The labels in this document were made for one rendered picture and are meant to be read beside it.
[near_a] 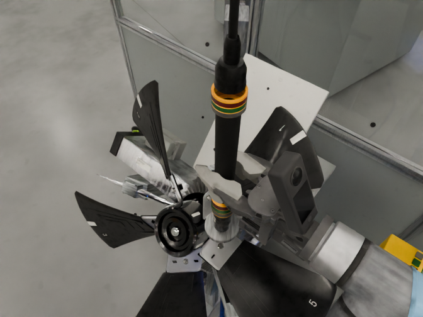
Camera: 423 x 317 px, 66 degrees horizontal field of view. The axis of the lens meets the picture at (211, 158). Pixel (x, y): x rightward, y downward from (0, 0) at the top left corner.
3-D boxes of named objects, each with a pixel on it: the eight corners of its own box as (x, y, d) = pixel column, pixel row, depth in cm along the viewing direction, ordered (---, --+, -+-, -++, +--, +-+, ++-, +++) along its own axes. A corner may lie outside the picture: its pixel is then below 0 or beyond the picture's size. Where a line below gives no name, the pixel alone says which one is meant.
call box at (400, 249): (376, 247, 98) (392, 232, 89) (410, 268, 94) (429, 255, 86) (353, 289, 90) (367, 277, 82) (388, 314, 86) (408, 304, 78)
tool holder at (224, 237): (207, 202, 70) (206, 177, 62) (239, 205, 70) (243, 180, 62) (203, 241, 65) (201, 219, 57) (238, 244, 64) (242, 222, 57)
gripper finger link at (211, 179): (187, 194, 54) (236, 220, 51) (185, 174, 49) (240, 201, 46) (197, 181, 55) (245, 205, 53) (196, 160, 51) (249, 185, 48)
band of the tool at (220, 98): (212, 94, 41) (213, 76, 39) (246, 97, 41) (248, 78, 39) (209, 119, 39) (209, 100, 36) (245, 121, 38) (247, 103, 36)
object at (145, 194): (186, 212, 90) (99, 177, 106) (187, 205, 89) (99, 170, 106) (182, 214, 88) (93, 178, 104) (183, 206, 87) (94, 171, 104)
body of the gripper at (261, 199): (233, 224, 52) (298, 273, 48) (237, 197, 45) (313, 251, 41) (260, 193, 56) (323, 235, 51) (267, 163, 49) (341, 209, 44)
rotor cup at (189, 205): (171, 224, 89) (139, 238, 78) (192, 180, 85) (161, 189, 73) (211, 258, 84) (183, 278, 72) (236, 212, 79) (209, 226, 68)
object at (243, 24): (225, 26, 104) (226, -1, 97) (247, 27, 104) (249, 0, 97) (223, 44, 98) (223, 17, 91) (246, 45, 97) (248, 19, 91)
